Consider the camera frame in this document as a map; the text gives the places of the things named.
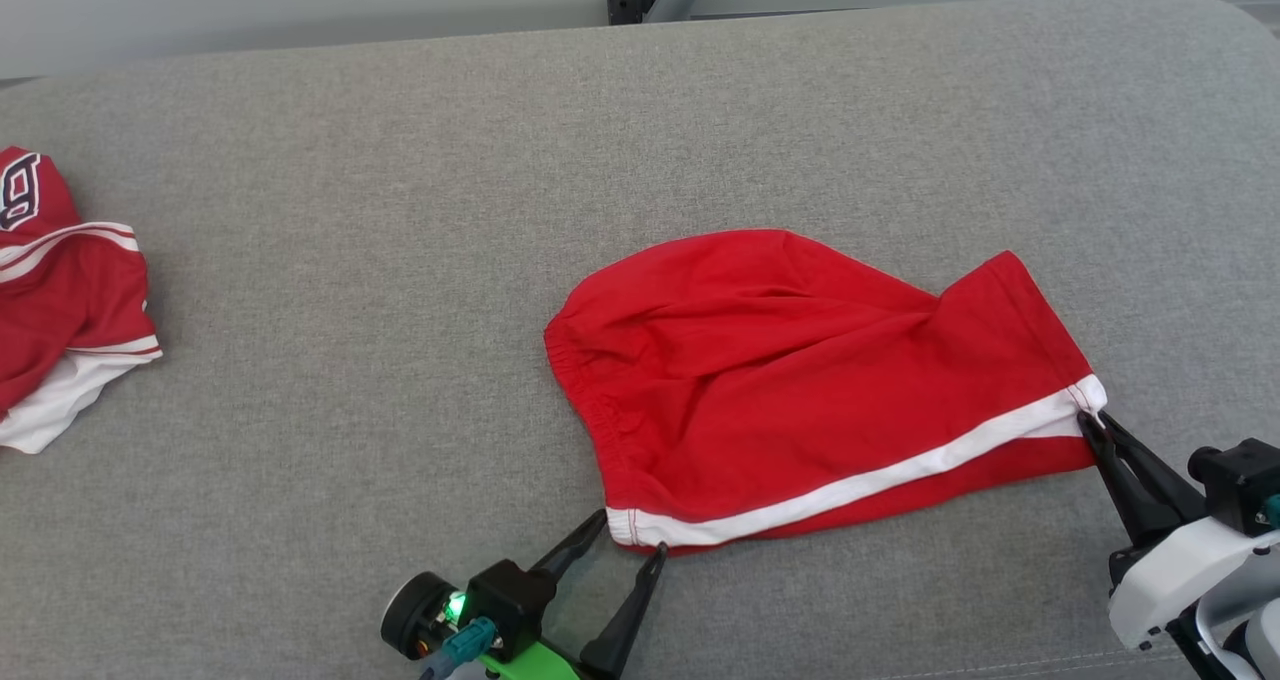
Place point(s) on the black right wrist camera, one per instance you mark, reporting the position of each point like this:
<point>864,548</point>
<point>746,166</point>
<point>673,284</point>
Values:
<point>1240,480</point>

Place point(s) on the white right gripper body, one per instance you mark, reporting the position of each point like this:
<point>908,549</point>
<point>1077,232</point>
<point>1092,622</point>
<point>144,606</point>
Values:
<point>1170,580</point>

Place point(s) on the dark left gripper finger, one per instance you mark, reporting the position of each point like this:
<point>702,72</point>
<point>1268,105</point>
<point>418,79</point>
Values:
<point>625,630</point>
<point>570,555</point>

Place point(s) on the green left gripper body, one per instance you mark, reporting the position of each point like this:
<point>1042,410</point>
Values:
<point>530,665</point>

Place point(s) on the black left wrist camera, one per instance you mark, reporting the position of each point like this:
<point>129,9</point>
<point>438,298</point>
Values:
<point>510,600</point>

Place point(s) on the red shorts with white stripe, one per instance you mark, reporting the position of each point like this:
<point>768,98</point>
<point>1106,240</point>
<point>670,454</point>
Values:
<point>780,380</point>

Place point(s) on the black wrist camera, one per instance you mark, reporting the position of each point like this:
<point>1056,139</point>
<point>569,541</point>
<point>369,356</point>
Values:
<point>1240,480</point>
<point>510,600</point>

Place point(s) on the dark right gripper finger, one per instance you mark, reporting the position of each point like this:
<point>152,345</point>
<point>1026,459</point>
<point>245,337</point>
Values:
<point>1125,490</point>
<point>1170,490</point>

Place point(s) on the red Bulls 23 jersey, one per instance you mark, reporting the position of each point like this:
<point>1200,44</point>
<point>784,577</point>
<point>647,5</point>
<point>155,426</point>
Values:
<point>60,300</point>

